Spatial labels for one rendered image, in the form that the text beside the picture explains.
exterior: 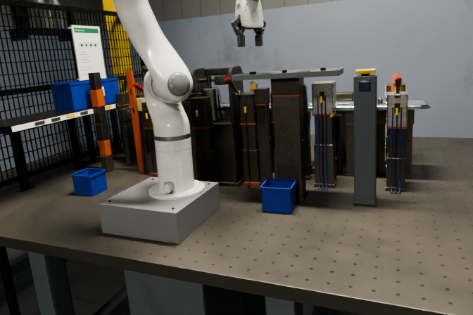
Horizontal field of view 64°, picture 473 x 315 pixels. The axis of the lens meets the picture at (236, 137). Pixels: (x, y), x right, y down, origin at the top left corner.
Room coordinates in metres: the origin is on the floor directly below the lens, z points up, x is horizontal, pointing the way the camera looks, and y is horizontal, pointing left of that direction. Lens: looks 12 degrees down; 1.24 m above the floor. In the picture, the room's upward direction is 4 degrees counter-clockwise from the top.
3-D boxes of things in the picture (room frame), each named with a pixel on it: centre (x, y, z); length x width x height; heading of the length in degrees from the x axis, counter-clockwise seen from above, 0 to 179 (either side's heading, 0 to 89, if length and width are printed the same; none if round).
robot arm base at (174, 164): (1.24, 0.21, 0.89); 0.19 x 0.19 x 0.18
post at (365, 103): (1.25, -0.43, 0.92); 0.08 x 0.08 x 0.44; 68
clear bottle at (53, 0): (2.16, 0.92, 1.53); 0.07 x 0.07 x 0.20
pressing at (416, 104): (1.75, -0.13, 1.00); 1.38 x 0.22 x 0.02; 68
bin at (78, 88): (2.01, 0.76, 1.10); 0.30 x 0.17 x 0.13; 150
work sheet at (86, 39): (2.22, 0.80, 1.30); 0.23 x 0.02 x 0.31; 158
